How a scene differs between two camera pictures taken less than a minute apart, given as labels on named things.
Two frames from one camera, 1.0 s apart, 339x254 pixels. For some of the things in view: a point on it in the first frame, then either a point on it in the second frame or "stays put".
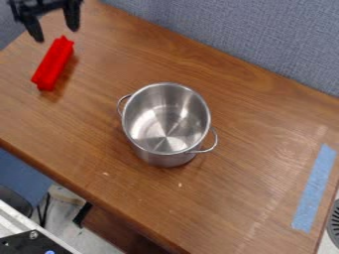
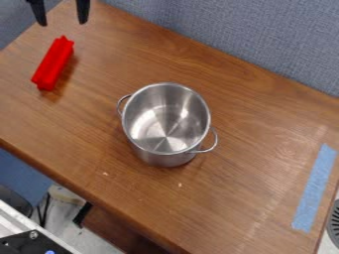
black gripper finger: [31, 22] → [38, 6]
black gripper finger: [72, 13] → [83, 10]
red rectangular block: [54, 64] stays put
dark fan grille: [333, 222] stays put
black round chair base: [15, 200] stays put
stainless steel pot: [166, 119] stays put
